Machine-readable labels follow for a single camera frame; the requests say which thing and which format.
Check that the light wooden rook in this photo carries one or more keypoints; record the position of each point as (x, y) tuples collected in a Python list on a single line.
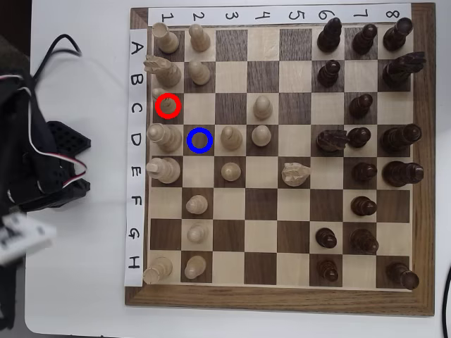
[(169, 40), (158, 269)]

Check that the dark wooden knight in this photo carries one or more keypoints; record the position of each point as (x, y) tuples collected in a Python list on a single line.
[(400, 70), (331, 141)]

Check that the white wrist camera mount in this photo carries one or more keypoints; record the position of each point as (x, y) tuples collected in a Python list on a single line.
[(24, 232)]

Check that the light wooden knight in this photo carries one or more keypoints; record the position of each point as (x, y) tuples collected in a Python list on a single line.
[(167, 72), (294, 174)]

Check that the dark wooden rook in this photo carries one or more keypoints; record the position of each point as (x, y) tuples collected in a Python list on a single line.
[(398, 35), (401, 274)]

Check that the light wooden queen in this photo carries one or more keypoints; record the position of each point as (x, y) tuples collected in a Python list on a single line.
[(165, 137)]

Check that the dark wooden pawn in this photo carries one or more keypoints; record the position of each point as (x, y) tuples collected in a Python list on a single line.
[(364, 172), (328, 270), (326, 238), (360, 105), (363, 206), (329, 74), (364, 38), (358, 137)]

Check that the white paper letter strip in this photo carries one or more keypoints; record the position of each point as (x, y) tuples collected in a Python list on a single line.
[(135, 218)]

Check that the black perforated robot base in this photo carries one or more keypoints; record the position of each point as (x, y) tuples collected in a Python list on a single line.
[(70, 141)]

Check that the dark wooden queen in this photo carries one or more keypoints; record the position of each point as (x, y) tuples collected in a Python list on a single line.
[(400, 138)]

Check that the black pawn A6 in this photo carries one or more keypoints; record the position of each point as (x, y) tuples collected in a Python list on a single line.
[(329, 37)]

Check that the black and orange robot arm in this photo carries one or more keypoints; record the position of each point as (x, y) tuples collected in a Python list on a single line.
[(21, 141)]

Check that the white paper number strip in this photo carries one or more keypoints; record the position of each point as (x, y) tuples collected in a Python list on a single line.
[(246, 10)]

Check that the wooden chessboard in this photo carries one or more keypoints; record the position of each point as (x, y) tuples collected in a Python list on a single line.
[(260, 303)]

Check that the light wooden bishop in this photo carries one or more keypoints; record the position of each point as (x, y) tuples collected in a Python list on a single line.
[(230, 138), (168, 105)]

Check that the dark wooden bishop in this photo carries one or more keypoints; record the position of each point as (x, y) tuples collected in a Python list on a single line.
[(363, 240)]

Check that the dark wooden king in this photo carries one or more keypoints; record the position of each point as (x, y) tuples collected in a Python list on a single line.
[(401, 173)]

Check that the light wooden pawn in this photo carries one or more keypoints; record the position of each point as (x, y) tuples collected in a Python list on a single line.
[(261, 135), (197, 233), (194, 267), (199, 72), (199, 38), (230, 171), (262, 105), (197, 204)]

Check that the light wooden king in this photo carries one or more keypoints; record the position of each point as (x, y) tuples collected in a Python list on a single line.
[(165, 169)]

